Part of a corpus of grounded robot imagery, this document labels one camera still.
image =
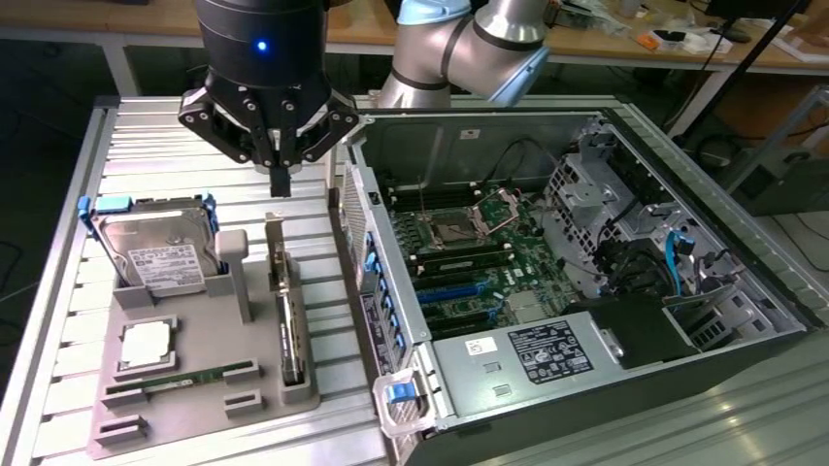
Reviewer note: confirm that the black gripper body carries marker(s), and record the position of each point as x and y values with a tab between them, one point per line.
259	63

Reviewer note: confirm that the graphics card with metal bracket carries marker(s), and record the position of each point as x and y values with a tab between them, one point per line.
288	310

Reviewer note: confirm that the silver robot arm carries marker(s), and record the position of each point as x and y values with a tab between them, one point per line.
498	24

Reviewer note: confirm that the thin metal locking lever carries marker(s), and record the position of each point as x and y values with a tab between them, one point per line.
423	204

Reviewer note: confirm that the black RAM slot row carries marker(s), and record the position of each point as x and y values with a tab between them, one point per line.
441	196
453	279

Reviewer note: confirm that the hard disk in blue caddy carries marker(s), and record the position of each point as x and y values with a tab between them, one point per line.
162	242

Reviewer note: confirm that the CPU socket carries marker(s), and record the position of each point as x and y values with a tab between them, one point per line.
450	230

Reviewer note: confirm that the metal socket cover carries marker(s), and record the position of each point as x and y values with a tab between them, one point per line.
518	209

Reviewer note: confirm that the blue card retention clip row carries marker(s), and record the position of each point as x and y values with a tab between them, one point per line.
382	291

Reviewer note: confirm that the RAM stick with white label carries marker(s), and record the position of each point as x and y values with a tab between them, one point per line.
463	265

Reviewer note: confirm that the blue expansion slot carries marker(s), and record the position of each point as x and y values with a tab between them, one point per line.
453	293

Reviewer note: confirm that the silver disk bay cage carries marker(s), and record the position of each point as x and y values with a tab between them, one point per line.
577	194

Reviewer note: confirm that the green motherboard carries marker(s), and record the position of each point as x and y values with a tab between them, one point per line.
537	272

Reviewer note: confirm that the black expansion slot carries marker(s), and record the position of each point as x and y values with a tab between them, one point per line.
459	324

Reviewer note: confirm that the silver CPU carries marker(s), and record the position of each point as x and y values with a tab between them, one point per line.
146	344

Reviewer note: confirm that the silver chipset heat sink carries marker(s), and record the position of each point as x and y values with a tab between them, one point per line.
526	309

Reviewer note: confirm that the green RAM stick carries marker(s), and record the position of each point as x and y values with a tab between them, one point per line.
187	377

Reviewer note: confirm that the blue case latch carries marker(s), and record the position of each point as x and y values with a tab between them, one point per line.
399	393

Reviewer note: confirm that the black and white desk device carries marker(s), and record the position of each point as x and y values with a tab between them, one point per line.
696	43

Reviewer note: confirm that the grey power supply unit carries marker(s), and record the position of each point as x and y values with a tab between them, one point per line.
493	388

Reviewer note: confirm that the grey parts rack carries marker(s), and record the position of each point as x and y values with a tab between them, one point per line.
194	422

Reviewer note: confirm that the black tripod pole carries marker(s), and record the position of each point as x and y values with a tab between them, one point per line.
740	58

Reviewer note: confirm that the black plastic shroud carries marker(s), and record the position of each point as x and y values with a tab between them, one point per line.
647	335

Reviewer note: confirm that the dark box on floor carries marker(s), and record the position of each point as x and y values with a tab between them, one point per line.
790	184

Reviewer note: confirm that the open black PC case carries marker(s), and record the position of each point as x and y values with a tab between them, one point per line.
582	417

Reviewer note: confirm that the wooden desk with white frame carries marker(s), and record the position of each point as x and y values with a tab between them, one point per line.
129	29

